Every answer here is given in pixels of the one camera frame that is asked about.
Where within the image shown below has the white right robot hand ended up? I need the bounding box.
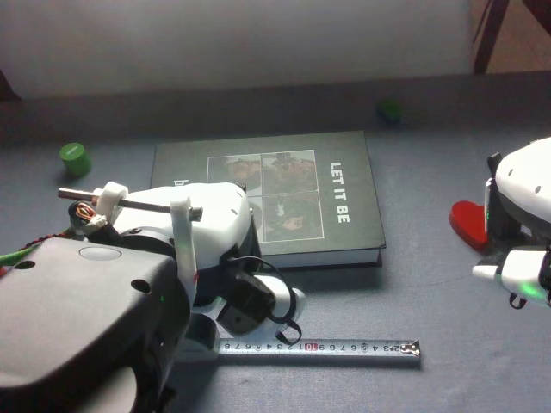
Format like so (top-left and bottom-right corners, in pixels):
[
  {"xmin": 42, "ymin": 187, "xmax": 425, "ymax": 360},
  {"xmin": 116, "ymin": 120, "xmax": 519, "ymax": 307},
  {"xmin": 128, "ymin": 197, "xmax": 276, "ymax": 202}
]
[{"xmin": 472, "ymin": 137, "xmax": 551, "ymax": 310}]

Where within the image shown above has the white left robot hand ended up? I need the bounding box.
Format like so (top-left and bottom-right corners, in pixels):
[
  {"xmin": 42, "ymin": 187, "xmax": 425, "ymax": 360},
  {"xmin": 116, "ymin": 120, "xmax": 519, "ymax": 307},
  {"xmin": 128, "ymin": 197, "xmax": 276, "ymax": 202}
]
[{"xmin": 114, "ymin": 182, "xmax": 307, "ymax": 346}]

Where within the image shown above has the white measuring tape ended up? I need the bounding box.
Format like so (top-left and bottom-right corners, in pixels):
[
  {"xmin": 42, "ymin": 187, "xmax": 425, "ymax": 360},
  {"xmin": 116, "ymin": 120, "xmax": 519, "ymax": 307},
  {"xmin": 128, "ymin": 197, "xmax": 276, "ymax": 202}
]
[{"xmin": 176, "ymin": 316, "xmax": 422, "ymax": 369}]

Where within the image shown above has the black Let It Be book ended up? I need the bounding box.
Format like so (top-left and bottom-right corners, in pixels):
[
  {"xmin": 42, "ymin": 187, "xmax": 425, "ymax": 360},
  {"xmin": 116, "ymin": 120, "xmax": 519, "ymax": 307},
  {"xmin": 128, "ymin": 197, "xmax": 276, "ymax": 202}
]
[{"xmin": 149, "ymin": 130, "xmax": 387, "ymax": 271}]

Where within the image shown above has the red heart block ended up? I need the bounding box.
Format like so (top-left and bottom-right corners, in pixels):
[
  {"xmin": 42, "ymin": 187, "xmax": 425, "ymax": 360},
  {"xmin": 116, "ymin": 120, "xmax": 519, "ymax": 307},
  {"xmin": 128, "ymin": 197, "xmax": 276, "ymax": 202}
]
[{"xmin": 449, "ymin": 200, "xmax": 496, "ymax": 256}]

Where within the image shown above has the dark wooden chair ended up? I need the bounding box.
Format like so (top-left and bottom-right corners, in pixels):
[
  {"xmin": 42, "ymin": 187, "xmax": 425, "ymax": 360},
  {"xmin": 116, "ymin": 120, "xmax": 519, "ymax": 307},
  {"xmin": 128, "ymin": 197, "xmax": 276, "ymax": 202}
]
[{"xmin": 472, "ymin": 0, "xmax": 511, "ymax": 75}]

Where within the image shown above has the green cylinder block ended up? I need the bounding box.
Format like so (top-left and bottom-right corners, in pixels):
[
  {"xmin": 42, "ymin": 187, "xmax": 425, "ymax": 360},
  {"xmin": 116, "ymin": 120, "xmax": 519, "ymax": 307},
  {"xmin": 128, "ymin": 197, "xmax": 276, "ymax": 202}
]
[{"xmin": 59, "ymin": 141, "xmax": 93, "ymax": 177}]

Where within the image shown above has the green blue block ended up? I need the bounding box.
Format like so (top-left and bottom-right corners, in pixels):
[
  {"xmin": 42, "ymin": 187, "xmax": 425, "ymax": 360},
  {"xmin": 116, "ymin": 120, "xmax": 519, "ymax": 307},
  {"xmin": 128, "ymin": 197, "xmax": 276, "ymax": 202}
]
[{"xmin": 375, "ymin": 100, "xmax": 405, "ymax": 126}]

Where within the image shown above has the white backdrop sheet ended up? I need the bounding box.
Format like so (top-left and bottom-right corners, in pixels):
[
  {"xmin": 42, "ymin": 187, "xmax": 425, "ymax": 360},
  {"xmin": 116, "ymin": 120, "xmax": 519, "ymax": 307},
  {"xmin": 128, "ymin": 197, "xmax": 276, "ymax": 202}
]
[{"xmin": 0, "ymin": 0, "xmax": 473, "ymax": 102}]

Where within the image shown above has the blue grey table cloth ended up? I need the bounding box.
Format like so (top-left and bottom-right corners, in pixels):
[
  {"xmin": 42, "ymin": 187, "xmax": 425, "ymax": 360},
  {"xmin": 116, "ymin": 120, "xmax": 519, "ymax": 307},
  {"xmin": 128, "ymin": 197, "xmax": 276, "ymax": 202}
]
[{"xmin": 0, "ymin": 71, "xmax": 551, "ymax": 413}]

